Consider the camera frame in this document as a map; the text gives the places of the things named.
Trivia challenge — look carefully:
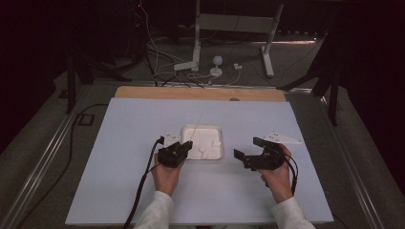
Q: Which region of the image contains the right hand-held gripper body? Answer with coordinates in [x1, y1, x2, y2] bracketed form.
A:
[243, 131, 303, 172]

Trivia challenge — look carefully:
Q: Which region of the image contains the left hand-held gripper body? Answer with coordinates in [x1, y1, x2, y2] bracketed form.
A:
[158, 130, 186, 169]

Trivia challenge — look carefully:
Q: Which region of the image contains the white square tray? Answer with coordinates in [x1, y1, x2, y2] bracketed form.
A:
[180, 124, 224, 161]

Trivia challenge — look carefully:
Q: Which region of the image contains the thin white thread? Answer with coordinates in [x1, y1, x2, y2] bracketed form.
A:
[190, 109, 204, 143]

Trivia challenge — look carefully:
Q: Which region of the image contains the person's left hand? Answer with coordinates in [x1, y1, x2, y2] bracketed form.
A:
[151, 152, 186, 198]

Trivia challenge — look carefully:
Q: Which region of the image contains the person's right hand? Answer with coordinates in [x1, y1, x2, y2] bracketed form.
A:
[257, 143, 294, 205]

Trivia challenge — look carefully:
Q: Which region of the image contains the pale lilac table mat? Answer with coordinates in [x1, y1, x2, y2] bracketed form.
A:
[65, 96, 334, 225]

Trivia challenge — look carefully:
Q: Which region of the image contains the white power strip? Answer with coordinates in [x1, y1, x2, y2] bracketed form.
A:
[173, 61, 199, 73]

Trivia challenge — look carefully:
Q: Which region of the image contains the black tripod stand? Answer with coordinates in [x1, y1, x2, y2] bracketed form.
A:
[64, 44, 133, 115]
[276, 30, 341, 127]

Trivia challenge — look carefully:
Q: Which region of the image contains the small white round lamp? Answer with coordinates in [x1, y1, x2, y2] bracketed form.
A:
[209, 55, 224, 78]

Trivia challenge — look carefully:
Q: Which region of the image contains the black square floor socket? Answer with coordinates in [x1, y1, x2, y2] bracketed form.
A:
[77, 113, 96, 127]

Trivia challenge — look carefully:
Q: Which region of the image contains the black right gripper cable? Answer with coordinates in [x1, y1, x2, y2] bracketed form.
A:
[284, 153, 300, 196]

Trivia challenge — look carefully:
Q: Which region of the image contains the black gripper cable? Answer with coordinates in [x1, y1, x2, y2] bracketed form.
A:
[284, 153, 300, 196]
[121, 135, 166, 229]

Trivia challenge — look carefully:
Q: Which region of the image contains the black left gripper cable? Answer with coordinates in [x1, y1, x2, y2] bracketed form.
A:
[121, 135, 166, 229]

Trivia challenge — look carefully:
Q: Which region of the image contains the aluminium floor rail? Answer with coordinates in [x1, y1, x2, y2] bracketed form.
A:
[0, 83, 94, 229]
[313, 92, 388, 229]

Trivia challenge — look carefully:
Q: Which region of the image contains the long black floor cable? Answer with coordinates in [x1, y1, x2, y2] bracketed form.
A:
[14, 102, 110, 229]

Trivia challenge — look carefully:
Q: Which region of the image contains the white floor cable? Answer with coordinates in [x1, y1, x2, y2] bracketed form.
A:
[139, 0, 243, 87]

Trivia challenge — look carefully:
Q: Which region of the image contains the white metal stand frame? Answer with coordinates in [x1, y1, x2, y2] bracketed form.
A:
[191, 0, 285, 78]

